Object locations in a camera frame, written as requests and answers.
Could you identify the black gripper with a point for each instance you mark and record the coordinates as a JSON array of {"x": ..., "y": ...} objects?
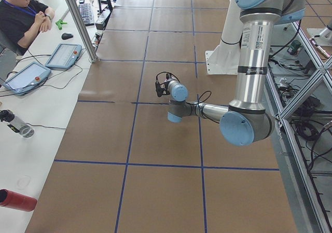
[{"x": 163, "y": 91}]

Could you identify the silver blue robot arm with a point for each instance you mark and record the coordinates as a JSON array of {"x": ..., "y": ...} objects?
[{"x": 245, "y": 119}]

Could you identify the brown paper table cover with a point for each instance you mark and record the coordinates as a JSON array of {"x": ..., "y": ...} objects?
[{"x": 123, "y": 167}]

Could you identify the far blue teach pendant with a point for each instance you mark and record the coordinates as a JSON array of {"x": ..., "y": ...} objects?
[{"x": 64, "y": 56}]

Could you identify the blue teach pendant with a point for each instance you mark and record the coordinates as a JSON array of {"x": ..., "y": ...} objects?
[
  {"x": 64, "y": 56},
  {"x": 28, "y": 79}
]

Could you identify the black keyboard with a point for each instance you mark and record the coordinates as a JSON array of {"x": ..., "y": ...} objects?
[{"x": 86, "y": 13}]

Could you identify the black computer mouse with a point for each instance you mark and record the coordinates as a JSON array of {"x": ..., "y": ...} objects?
[{"x": 66, "y": 36}]

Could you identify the green plastic clamp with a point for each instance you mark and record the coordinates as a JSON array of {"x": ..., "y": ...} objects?
[{"x": 60, "y": 24}]

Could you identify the near blue teach pendant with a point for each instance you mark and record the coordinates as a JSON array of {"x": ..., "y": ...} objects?
[{"x": 28, "y": 79}]

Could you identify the clear water bottle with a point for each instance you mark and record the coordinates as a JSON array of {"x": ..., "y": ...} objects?
[{"x": 16, "y": 124}]

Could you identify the person in black shirt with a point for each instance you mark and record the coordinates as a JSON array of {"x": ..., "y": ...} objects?
[{"x": 23, "y": 20}]

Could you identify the red water bottle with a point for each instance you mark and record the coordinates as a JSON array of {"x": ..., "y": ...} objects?
[{"x": 17, "y": 201}]

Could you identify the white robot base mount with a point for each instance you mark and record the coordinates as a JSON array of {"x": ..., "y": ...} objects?
[{"x": 224, "y": 59}]

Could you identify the aluminium frame post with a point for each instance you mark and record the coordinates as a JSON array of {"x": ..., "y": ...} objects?
[{"x": 73, "y": 8}]

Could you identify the aluminium frame rail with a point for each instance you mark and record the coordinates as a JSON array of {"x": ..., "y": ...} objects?
[{"x": 299, "y": 92}]

